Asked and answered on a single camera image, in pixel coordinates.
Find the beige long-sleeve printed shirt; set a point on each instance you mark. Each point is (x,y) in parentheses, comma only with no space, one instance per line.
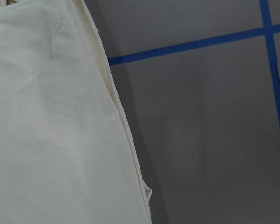
(67,155)

